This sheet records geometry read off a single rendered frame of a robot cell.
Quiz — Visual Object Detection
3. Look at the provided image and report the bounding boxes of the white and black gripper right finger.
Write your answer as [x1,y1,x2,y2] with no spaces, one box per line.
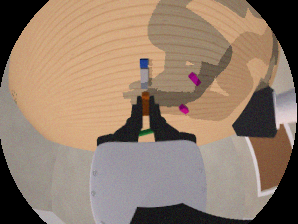
[149,96,196,143]

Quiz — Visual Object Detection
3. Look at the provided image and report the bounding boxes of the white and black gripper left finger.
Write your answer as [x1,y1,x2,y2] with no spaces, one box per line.
[97,96,143,146]

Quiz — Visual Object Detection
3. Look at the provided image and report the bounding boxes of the small magenta block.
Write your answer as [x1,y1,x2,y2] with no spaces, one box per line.
[179,104,189,114]
[188,72,201,86]

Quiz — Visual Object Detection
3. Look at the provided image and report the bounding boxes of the grey rod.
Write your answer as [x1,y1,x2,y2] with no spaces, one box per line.
[140,67,148,89]

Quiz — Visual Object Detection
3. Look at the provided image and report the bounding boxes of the small blue block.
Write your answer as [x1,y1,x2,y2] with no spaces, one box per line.
[140,58,148,68]

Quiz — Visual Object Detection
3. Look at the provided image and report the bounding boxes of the orange rod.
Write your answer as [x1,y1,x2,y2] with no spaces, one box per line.
[142,92,149,116]

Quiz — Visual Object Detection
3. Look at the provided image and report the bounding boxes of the dark green rod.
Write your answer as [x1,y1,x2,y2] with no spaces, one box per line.
[139,128,153,137]

